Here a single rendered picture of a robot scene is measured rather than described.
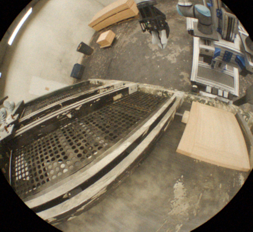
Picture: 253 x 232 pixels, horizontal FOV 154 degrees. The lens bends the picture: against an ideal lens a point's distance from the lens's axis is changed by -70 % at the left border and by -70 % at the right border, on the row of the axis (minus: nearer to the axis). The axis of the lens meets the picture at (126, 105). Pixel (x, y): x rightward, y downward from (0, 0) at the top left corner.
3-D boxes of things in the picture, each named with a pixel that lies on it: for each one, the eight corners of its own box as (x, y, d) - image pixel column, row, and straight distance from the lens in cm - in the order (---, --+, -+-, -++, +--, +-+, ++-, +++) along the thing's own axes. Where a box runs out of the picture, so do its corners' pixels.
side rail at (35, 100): (90, 86, 163) (89, 80, 161) (26, 112, 151) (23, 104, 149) (88, 86, 170) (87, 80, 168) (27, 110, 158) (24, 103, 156)
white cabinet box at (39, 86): (81, 89, 399) (32, 75, 366) (77, 103, 405) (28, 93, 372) (76, 87, 455) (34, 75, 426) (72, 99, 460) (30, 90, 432)
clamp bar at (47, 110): (124, 88, 102) (123, 65, 98) (6, 142, 85) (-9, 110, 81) (118, 87, 108) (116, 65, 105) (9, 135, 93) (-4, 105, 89)
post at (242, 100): (227, 106, 182) (250, 95, 119) (227, 110, 181) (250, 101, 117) (225, 105, 180) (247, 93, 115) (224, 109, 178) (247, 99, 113)
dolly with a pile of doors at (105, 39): (118, 35, 363) (110, 29, 347) (112, 47, 337) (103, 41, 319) (107, 39, 408) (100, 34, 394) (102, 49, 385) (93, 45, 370)
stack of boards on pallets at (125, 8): (145, 5, 464) (134, -8, 442) (139, 18, 380) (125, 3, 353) (106, 20, 608) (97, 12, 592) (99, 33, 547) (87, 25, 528)
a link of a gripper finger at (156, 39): (152, 52, 43) (146, 33, 40) (157, 47, 48) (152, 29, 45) (159, 52, 42) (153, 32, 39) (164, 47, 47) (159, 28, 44)
